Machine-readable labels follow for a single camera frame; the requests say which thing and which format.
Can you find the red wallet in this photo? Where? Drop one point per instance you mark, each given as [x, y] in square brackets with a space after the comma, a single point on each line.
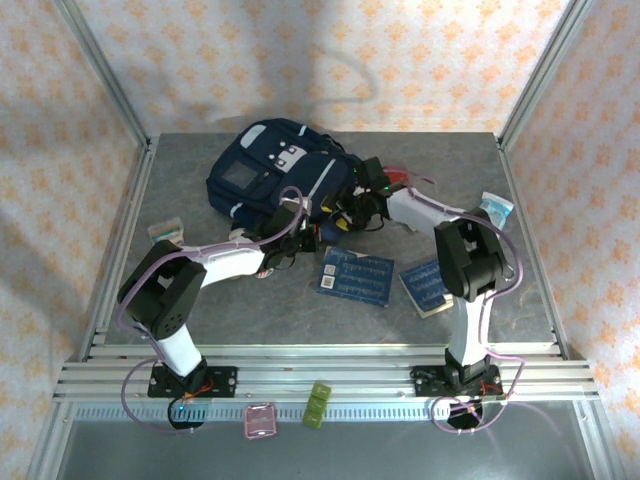
[400, 176]

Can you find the blue booklet with QR code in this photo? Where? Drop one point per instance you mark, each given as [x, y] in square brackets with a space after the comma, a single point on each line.
[357, 275]

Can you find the navy blue backpack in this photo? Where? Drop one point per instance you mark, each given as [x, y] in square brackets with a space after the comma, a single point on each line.
[260, 170]

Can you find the blue booklet with tan back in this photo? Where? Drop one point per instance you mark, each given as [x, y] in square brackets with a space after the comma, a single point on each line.
[422, 285]

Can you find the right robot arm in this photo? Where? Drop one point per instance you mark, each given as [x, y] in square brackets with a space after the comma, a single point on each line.
[475, 260]

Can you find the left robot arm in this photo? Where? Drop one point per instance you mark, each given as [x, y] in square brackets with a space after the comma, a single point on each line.
[170, 295]

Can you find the blue white tissue pack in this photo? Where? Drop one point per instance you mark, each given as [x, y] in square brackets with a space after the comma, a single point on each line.
[495, 207]

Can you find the clear pack of sticky flags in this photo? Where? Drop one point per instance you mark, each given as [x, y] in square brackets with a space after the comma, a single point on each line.
[167, 231]

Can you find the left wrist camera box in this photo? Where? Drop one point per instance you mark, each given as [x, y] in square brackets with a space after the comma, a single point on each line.
[290, 217]

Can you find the aluminium front rail frame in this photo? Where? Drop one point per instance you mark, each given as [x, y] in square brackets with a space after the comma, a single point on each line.
[320, 360]

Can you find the aluminium right side rail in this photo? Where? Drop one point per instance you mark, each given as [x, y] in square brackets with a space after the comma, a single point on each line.
[512, 185]

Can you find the aluminium rail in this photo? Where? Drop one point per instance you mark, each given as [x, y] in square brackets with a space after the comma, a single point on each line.
[512, 185]
[140, 185]

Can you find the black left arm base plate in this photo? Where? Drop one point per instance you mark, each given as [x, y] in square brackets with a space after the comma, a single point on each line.
[225, 381]

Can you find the aluminium left side rail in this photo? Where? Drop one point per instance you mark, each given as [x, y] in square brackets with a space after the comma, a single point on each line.
[140, 185]

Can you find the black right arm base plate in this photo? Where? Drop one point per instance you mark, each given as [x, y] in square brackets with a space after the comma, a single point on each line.
[425, 381]

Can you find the aluminium right corner post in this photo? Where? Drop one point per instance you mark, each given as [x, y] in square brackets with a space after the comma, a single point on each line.
[542, 75]

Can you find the aluminium corner post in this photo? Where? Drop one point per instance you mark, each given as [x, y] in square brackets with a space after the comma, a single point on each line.
[542, 75]
[104, 75]

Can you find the aluminium left corner post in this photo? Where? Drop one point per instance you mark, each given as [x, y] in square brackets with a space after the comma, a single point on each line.
[104, 75]

